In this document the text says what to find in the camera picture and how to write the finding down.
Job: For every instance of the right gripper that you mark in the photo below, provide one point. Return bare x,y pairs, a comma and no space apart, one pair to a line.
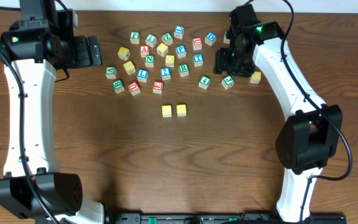
229,64

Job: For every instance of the blue D block left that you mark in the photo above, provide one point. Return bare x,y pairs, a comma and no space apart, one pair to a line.
210,38

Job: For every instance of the green J block right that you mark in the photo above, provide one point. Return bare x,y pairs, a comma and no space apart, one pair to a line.
227,82

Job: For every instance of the green J block top left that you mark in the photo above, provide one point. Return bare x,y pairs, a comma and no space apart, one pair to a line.
135,38

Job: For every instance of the green R block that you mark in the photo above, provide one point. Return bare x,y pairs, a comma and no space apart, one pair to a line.
183,70

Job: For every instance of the green B block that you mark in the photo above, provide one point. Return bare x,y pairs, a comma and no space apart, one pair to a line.
118,86

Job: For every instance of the green 7 block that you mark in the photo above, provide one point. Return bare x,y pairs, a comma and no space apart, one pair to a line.
151,40

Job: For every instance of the blue l block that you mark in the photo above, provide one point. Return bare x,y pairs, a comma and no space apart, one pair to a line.
142,75
179,32

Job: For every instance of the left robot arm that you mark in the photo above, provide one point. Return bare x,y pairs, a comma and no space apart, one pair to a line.
32,51

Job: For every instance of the yellow O block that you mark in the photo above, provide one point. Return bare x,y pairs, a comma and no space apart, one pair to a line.
170,61

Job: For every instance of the red u block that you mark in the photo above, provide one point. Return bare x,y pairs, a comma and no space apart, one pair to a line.
134,88
197,43

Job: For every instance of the blue 5 block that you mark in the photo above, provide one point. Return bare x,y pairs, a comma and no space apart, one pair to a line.
225,39

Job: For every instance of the red U block bottom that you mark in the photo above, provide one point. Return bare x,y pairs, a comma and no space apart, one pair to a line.
134,88

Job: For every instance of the yellow plain block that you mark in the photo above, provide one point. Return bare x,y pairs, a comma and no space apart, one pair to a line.
162,49

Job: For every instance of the yellow S block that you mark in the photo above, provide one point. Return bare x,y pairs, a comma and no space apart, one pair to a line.
129,67

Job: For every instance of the green N block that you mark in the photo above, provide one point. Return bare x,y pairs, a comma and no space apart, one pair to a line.
149,60

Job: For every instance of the yellow K block left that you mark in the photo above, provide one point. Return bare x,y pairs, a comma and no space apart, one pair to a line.
123,53

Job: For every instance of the blue L block top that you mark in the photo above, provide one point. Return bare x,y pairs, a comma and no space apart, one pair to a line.
179,32

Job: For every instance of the green Z block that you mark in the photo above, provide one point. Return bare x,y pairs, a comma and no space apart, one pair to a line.
167,38

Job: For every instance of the blue T block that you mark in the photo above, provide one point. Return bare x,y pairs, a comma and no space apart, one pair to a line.
198,60

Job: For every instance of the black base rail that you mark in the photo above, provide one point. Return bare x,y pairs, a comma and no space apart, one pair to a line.
247,217

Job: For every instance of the yellow O block moved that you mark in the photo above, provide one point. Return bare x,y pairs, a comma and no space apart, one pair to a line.
181,110

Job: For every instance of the red A block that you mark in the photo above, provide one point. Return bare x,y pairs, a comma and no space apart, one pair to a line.
144,50

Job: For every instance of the blue P block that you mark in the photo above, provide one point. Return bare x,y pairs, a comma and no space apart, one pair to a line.
180,51

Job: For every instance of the green j block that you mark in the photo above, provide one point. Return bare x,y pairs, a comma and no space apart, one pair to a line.
227,82
135,38

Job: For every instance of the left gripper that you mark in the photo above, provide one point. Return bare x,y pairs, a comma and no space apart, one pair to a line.
84,50

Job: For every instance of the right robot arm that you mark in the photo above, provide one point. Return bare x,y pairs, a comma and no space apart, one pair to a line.
310,135

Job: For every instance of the yellow G block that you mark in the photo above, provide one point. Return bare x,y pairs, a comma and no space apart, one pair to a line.
256,77

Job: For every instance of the red U block top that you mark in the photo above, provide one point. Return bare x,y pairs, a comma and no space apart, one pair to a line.
197,43

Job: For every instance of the blue 2 block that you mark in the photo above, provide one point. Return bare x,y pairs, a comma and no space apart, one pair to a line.
165,73

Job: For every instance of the green 4 block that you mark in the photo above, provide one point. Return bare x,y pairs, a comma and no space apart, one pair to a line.
204,82

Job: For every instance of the green V block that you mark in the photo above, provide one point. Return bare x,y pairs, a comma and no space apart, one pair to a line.
111,72

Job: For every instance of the yellow C block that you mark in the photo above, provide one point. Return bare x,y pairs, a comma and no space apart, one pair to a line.
166,111

